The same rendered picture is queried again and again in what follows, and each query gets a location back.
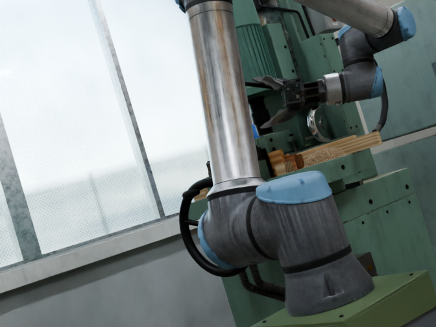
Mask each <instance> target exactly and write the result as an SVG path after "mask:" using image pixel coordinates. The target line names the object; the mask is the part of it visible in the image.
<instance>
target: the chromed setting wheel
mask: <svg viewBox="0 0 436 327"><path fill-rule="evenodd" d="M307 122H308V128H309V131H310V132H311V134H312V136H313V137H314V138H315V139H316V140H317V141H319V142H322V143H325V142H327V141H330V140H331V139H332V134H331V133H330V130H329V128H328V121H327V119H326V118H325V114H324V108H323V107H322V106H319V105H317V106H313V107H312V108H311V109H310V110H309V112H308V117H307Z"/></svg>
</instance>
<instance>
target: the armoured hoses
mask: <svg viewBox="0 0 436 327"><path fill-rule="evenodd" d="M208 175H209V177H210V178H212V171H210V172H208ZM249 268H250V271H251V275H252V277H253V280H254V282H255V285H254V284H251V283H250V282H249V280H248V276H247V274H246V273H247V272H246V270H244V271H243V272H241V273H240V274H238V275H239V277H240V280H241V281H240V282H241V284H242V285H243V287H245V289H246V290H247V291H249V292H252V293H255V294H258V295H262V296H265V297H268V298H272V299H275V300H279V301H281V302H285V286H282V285H276V284H272V283H269V282H265V281H263V280H262V279H261V276H260V273H259V271H258V270H259V269H258V267H257V265H256V264H255V265H249Z"/></svg>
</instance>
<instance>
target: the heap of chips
mask: <svg viewBox="0 0 436 327"><path fill-rule="evenodd" d="M345 155H347V154H345V153H344V152H343V151H342V150H341V149H336V148H324V149H321V150H318V151H315V152H314V153H312V154H310V156H309V157H308V158H307V159H306V160H305V162H304V167H303V168H305V167H309V166H311V165H315V164H319V163H321V162H325V161H328V160H332V159H334V158H338V157H341V156H345Z"/></svg>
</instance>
